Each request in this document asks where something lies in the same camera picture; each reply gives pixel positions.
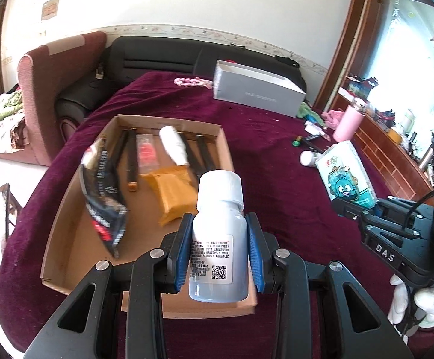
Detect large white pill bottle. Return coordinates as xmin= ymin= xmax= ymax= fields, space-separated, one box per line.
xmin=188 ymin=169 xmax=249 ymax=303

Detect teal cartoon tissue pack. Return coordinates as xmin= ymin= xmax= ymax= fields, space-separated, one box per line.
xmin=315 ymin=140 xmax=377 ymax=208

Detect yellow snack packet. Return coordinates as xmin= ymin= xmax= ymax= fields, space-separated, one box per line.
xmin=142 ymin=165 xmax=197 ymax=226

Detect black marker beige caps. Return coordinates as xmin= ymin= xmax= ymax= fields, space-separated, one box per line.
xmin=127 ymin=129 xmax=138 ymax=192

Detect black snack packet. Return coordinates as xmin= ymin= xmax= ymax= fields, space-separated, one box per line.
xmin=78 ymin=138 xmax=128 ymax=259

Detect white gloved right hand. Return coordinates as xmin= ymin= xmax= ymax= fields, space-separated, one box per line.
xmin=388 ymin=275 xmax=434 ymax=329

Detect wooden brick pattern ledge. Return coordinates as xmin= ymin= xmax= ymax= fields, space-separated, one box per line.
xmin=330 ymin=92 xmax=434 ymax=204

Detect white bottle green label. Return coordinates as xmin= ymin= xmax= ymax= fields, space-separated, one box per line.
xmin=300 ymin=151 xmax=323 ymax=168

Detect maroon bed blanket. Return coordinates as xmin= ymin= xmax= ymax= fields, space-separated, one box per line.
xmin=0 ymin=70 xmax=434 ymax=359

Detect black marker green cap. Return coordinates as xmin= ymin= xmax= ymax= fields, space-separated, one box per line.
xmin=292 ymin=135 xmax=324 ymax=154

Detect pink thermos bottle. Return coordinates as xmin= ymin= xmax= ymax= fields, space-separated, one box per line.
xmin=333 ymin=97 xmax=367 ymax=143

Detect cardboard tray box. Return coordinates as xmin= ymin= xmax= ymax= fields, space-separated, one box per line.
xmin=40 ymin=113 xmax=259 ymax=320

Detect white usb charger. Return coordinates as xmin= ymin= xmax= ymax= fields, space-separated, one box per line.
xmin=305 ymin=121 xmax=324 ymax=136

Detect pink cloth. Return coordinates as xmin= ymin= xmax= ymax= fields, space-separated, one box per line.
xmin=321 ymin=109 xmax=344 ymax=130

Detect black pen in tray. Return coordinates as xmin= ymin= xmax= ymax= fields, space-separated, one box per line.
xmin=178 ymin=132 xmax=204 ymax=181

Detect black marker in tray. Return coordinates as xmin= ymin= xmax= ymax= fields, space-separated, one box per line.
xmin=196 ymin=135 xmax=217 ymax=172

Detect black marker purple cap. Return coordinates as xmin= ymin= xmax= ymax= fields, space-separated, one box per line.
xmin=104 ymin=130 xmax=128 ymax=204

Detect red item clear packet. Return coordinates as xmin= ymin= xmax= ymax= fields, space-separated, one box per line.
xmin=137 ymin=134 xmax=160 ymax=174

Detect green cloth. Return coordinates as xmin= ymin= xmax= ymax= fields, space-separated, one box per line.
xmin=297 ymin=101 xmax=326 ymax=127

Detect white cylinder roll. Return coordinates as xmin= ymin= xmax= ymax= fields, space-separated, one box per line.
xmin=159 ymin=126 xmax=188 ymax=165

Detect grey red dragonfly box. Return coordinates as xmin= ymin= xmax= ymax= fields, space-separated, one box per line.
xmin=213 ymin=60 xmax=306 ymax=118

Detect maroon armchair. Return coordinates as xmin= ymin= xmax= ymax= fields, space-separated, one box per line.
xmin=0 ymin=32 xmax=106 ymax=166

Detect black braided cable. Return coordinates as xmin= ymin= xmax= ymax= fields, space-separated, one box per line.
xmin=403 ymin=184 xmax=434 ymax=233

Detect pink white bead string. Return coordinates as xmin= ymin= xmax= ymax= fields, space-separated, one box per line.
xmin=173 ymin=76 xmax=214 ymax=90

